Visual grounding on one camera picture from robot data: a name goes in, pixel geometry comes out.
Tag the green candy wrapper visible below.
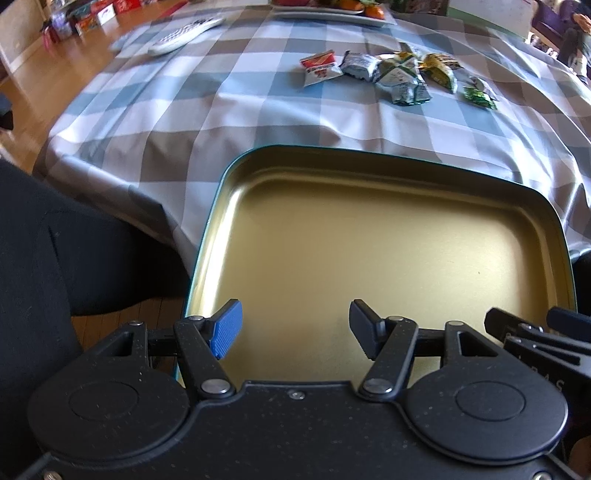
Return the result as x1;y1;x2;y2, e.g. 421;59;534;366
464;76;498;110

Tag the green white triangle packet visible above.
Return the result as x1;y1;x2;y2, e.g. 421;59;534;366
377;52;432;106

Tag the silver grey snack packet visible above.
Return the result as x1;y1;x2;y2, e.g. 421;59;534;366
339;51;381;83

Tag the yellow snack packet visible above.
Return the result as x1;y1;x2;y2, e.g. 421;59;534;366
420;53;458;93

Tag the red white snack packet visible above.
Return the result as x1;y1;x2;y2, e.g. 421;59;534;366
300;50;343;87

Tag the brown heart pattern packet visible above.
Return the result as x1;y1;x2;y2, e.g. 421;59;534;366
431;53;461;70

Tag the gold metal tin tray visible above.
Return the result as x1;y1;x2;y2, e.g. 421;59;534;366
186;146;576;385

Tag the black trouser leg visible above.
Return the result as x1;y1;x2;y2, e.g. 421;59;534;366
1;161;188;417

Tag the checkered blue grey tablecloth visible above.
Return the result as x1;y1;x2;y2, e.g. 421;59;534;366
34;5;590;266

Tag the white remote control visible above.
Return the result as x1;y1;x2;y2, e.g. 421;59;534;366
147;17;225;57

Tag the orange tangerine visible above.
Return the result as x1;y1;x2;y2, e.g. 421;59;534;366
337;0;365;12
363;3;386;20

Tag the white fruit plate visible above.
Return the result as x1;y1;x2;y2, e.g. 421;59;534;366
270;0;397;28

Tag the desk calendar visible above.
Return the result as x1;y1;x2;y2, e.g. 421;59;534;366
447;0;536;39

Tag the cluttered shelf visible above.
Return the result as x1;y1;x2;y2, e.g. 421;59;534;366
41;0;187;47

